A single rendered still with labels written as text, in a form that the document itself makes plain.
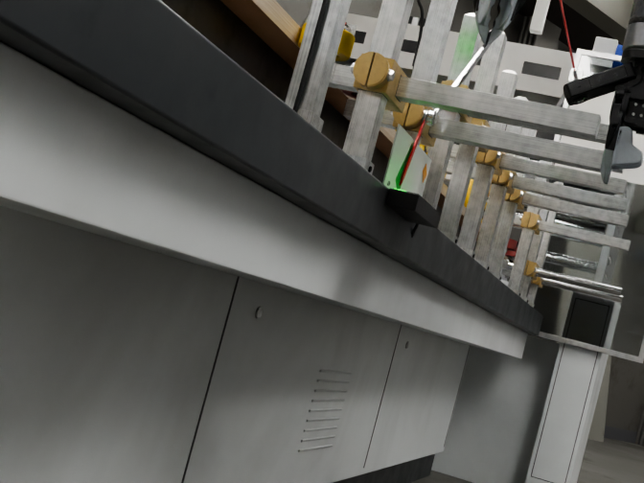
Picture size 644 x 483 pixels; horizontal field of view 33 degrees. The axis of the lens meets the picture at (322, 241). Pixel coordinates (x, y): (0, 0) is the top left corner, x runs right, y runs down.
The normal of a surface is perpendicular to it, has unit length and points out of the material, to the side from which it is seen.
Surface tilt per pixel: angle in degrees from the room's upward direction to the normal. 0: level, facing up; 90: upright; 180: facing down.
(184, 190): 90
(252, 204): 90
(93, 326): 90
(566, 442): 90
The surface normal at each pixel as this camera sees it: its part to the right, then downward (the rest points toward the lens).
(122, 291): 0.92, 0.23
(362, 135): -0.28, -0.14
